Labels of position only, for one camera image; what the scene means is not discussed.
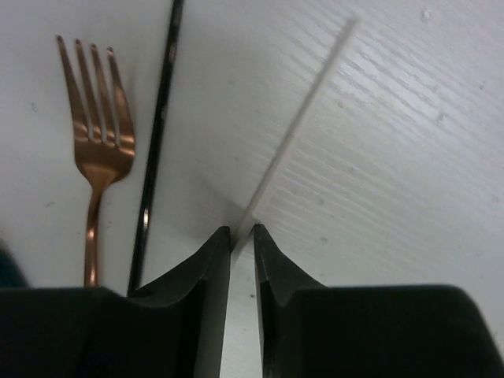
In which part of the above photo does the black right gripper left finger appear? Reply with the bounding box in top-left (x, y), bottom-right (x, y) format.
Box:
top-left (1, 226), bottom-right (230, 377)

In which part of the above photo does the rose gold fork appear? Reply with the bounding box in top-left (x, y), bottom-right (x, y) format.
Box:
top-left (56, 35), bottom-right (135, 287)

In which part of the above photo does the dark slim chopstick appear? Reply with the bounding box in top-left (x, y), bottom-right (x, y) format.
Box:
top-left (127, 0), bottom-right (185, 294)

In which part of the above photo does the gold spoon green handle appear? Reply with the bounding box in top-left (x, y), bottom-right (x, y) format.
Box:
top-left (0, 240), bottom-right (29, 289)

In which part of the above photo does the thin silver chopstick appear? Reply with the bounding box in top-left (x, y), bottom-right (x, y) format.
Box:
top-left (232, 18), bottom-right (359, 253)

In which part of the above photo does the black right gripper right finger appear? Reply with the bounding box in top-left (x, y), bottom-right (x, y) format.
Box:
top-left (254, 224), bottom-right (503, 377)

